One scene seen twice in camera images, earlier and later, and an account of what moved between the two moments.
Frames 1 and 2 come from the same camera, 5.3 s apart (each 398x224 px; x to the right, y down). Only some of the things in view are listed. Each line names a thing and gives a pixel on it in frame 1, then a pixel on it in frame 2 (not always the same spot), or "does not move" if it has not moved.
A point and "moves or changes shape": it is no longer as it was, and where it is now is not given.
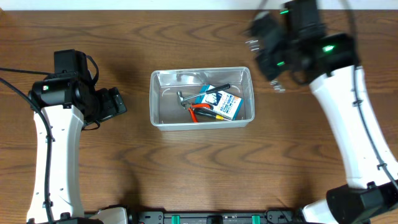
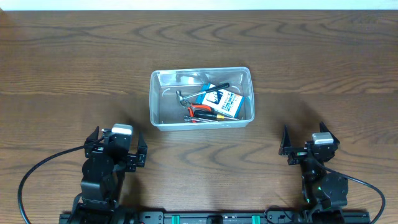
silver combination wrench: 254,45 -> 188,119
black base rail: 212,217 does not move
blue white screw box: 222,102 does not move
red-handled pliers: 191,106 moves or changes shape
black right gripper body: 274,61 -> 298,155
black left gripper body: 113,101 -> 130,159
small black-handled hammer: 182,99 does not move
